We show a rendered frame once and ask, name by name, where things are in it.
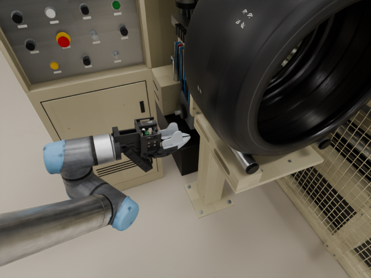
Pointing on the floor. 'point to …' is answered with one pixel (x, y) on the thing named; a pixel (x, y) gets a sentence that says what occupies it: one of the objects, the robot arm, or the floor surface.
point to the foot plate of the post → (201, 210)
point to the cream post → (208, 176)
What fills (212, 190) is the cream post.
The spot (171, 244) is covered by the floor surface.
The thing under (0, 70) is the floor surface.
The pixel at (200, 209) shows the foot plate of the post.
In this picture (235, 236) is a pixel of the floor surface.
